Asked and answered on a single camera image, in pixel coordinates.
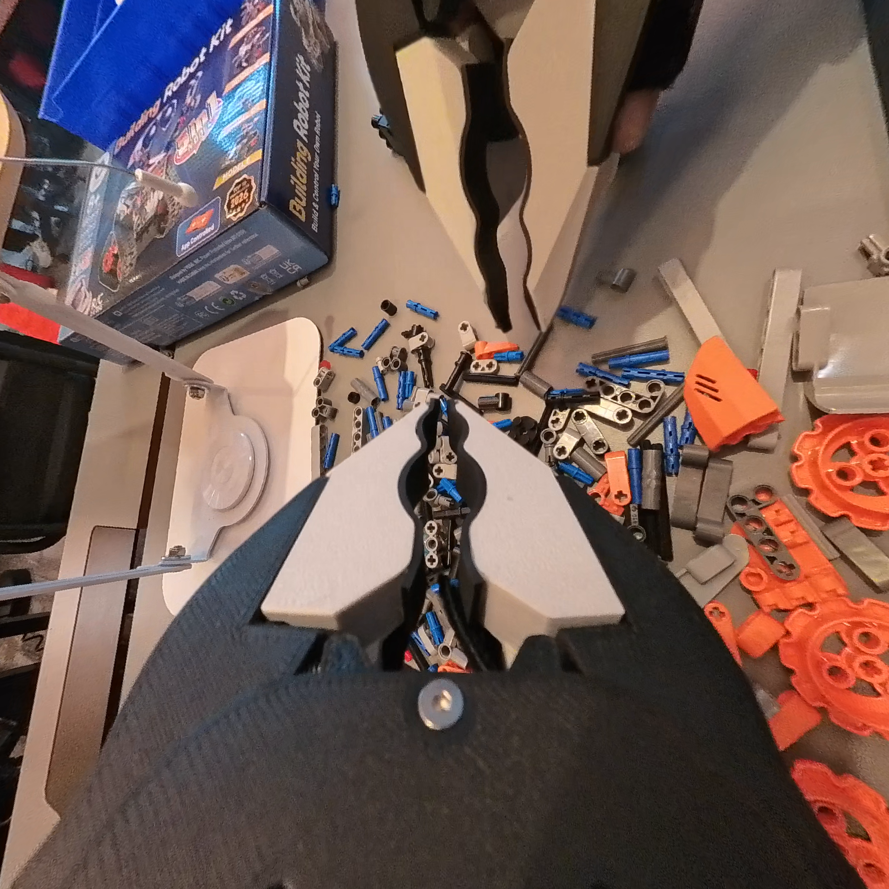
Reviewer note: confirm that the blue robot kit box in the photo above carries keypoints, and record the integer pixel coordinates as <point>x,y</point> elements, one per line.
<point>292,139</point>

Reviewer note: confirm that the pile of small building pieces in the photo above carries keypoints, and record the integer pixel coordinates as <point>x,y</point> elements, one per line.
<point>618,396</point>

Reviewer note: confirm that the person's right hand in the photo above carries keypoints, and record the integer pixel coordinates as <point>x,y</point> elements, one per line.
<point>635,121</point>

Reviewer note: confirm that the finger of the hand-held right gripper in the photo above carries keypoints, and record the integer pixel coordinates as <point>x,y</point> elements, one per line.
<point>437,125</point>
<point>562,104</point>

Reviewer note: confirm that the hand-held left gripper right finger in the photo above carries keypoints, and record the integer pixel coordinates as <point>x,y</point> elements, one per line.
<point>549,549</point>

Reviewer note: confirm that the person's right forearm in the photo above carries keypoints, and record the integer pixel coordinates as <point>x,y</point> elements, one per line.
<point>667,41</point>

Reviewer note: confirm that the long grey holed beam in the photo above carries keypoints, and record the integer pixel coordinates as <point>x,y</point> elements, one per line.
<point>323,448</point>

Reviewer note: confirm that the blue plastic bin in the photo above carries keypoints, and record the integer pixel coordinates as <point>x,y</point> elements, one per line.
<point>104,69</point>

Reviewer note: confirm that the red plastic object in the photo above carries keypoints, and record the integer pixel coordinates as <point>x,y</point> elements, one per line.
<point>28,321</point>

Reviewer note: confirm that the long light grey beam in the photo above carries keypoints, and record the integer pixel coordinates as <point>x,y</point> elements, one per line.
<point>684,298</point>
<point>778,326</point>

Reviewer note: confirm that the white book stand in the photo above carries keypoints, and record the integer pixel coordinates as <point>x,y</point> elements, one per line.
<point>278,361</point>

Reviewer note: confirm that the orange curved panel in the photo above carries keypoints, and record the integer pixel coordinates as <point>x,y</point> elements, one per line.
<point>729,396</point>

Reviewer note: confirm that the large grey panel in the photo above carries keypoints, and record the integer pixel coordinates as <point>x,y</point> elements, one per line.
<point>844,347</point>

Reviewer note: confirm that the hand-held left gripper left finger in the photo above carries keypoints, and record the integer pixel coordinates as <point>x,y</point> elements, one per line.
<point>347,549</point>

